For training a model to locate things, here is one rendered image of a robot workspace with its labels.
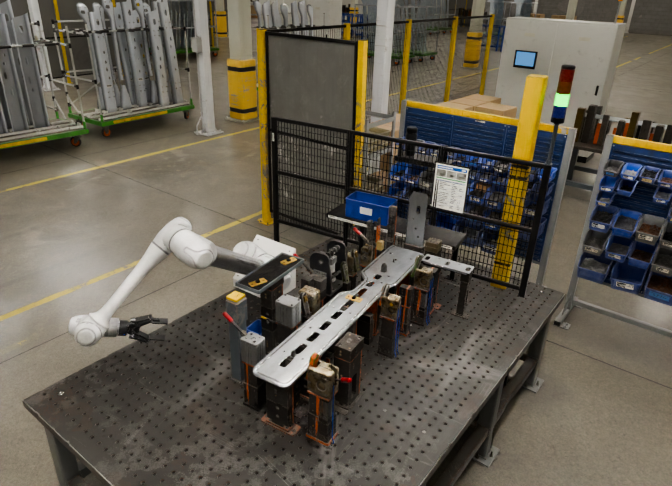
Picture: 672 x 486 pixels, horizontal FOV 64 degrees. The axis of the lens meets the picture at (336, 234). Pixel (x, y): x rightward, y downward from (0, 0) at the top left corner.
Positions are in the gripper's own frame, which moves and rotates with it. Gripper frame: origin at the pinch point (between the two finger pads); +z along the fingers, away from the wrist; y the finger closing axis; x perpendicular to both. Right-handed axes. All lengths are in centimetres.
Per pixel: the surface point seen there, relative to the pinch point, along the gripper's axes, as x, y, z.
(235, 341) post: 18.4, -19.5, 30.4
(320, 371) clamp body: 53, -52, 56
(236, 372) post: 24.2, -2.8, 33.8
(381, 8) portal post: -464, -16, 222
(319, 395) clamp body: 57, -42, 58
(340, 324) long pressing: 19, -38, 75
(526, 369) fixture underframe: 5, 17, 223
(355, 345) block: 37, -47, 76
